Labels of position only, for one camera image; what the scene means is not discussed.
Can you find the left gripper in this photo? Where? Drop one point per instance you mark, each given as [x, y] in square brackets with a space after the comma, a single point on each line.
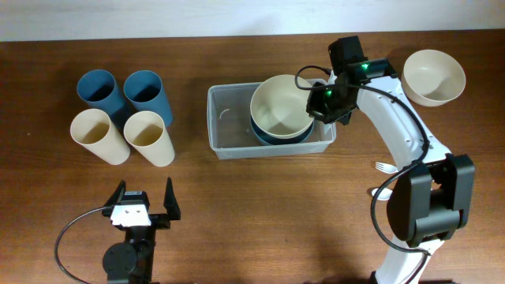
[163, 220]

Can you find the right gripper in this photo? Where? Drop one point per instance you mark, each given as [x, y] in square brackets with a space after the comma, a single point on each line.
[315, 110]

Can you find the cream bowl front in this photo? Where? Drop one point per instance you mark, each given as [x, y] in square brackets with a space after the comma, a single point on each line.
[278, 107]

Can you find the cream bowl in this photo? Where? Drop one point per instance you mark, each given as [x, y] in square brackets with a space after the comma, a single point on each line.
[432, 78]
[278, 107]

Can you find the blue bowl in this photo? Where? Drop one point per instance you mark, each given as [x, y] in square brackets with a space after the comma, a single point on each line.
[266, 139]

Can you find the cream bowl back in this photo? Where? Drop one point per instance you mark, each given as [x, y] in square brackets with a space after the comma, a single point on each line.
[432, 78]

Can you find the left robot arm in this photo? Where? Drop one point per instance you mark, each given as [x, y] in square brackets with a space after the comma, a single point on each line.
[131, 261]

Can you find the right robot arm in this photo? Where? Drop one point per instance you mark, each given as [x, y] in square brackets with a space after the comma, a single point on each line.
[432, 187]

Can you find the clear plastic container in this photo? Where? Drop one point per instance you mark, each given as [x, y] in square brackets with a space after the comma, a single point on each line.
[231, 134]

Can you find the cream cup front right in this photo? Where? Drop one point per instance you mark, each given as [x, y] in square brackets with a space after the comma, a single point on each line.
[146, 132]

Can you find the cream cup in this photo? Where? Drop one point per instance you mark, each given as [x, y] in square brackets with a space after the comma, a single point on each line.
[146, 132]
[94, 130]

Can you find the white plastic fork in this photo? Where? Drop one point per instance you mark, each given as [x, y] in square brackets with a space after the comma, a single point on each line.
[386, 168]

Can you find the cream cup front left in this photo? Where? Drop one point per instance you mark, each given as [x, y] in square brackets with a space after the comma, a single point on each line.
[94, 130]

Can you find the white plastic spoon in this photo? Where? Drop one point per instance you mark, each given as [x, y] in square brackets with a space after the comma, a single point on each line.
[383, 195]

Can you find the blue cup back right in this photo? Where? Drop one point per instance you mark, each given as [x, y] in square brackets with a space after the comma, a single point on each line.
[144, 89]

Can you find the blue cup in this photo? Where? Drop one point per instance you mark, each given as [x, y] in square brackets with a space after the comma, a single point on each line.
[144, 89]
[99, 89]

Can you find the blue cup back left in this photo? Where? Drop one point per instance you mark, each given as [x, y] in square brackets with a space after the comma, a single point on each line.
[99, 89]

